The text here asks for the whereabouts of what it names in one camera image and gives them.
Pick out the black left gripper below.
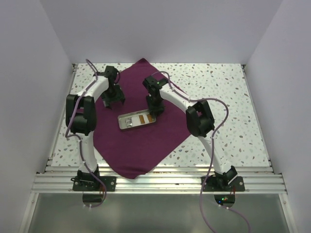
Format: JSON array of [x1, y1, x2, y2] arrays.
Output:
[[101, 84, 125, 109]]

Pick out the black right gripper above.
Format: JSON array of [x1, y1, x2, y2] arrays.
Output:
[[147, 94, 166, 116]]

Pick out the orange adhesive bandage strips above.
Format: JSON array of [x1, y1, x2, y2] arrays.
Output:
[[138, 115, 145, 124]]

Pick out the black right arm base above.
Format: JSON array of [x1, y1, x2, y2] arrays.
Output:
[[201, 175, 245, 192]]

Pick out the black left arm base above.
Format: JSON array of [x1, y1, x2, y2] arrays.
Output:
[[70, 171, 117, 192]]

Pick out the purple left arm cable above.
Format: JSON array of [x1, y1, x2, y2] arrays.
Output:
[[65, 58, 121, 209]]

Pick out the steel instrument tray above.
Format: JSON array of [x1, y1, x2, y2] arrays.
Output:
[[117, 109, 156, 131]]

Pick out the purple cloth mat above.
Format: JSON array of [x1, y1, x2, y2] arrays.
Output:
[[93, 58, 190, 179]]

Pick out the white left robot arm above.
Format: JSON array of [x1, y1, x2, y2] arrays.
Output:
[[65, 66, 125, 191]]

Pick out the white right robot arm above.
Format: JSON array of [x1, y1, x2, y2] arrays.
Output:
[[142, 76, 238, 191]]

